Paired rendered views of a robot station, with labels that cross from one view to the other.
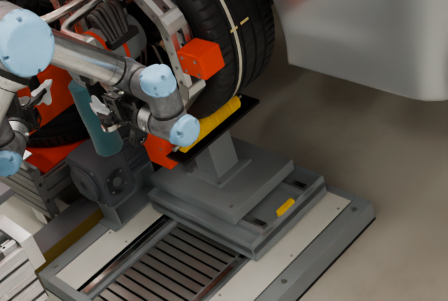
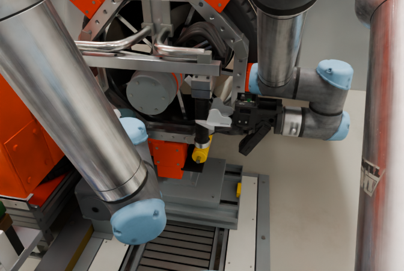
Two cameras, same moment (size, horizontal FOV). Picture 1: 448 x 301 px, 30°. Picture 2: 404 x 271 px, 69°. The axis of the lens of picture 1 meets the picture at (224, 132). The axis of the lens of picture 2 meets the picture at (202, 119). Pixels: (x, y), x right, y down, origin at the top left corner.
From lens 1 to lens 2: 171 cm
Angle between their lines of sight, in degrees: 36
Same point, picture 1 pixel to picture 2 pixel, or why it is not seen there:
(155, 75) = (344, 66)
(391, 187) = (260, 166)
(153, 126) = (311, 125)
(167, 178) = not seen: hidden behind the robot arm
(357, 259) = (278, 210)
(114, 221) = (106, 232)
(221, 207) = (207, 199)
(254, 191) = (220, 183)
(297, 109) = not seen: hidden behind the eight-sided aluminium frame
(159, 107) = (340, 101)
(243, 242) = (230, 219)
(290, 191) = (231, 178)
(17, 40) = not seen: outside the picture
